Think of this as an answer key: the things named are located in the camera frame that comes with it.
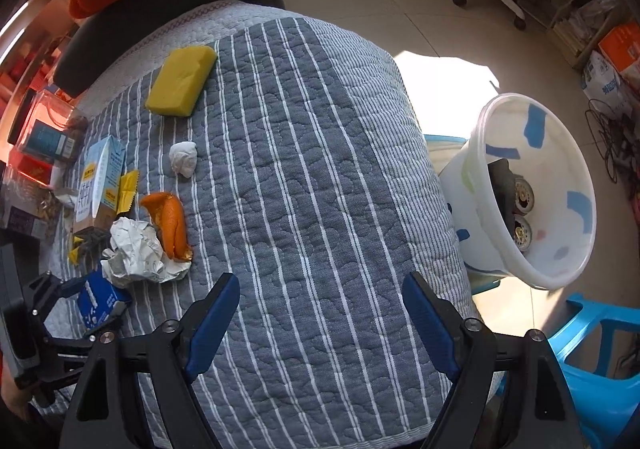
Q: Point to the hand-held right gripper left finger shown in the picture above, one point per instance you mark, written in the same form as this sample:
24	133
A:
212	324

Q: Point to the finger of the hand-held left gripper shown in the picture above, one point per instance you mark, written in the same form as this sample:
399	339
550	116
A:
47	286
70	346

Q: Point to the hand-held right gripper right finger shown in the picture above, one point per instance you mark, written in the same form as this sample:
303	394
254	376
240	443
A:
430	324

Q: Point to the small blue snack box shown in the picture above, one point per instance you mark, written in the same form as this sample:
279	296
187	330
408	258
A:
102	301

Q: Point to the white paper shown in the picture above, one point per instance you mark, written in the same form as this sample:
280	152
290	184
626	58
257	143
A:
137	254

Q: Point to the orange peel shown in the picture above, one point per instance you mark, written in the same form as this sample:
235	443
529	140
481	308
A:
170	224

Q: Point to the blue white milk carton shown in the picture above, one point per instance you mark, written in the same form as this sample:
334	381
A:
97	189

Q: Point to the yellow snack packet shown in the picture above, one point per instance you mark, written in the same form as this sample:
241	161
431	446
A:
129	191

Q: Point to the black plastic compartment tray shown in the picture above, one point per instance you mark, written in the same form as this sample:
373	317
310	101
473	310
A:
502	194

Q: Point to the white tissue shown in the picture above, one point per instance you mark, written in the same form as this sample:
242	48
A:
182	159

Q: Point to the white plastic bucket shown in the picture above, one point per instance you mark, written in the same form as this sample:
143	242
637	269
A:
560	169

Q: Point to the clear jar purple label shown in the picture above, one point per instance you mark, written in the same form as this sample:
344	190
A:
25	209

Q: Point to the clear jar teal label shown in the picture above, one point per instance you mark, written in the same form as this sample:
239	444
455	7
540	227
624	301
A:
50	139

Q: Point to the grey striped quilted blanket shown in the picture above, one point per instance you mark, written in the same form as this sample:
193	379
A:
300	179

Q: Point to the blue plastic stool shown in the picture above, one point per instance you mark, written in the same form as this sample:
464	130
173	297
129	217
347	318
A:
600	379

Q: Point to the pink shelf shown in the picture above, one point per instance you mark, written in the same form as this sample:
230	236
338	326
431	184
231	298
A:
25	79

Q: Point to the yellow sponge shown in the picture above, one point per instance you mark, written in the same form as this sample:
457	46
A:
182	79

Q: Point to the white printed bag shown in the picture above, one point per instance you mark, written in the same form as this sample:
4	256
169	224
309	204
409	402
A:
605	84

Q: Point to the orange cardboard box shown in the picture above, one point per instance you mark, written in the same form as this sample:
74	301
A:
622	49

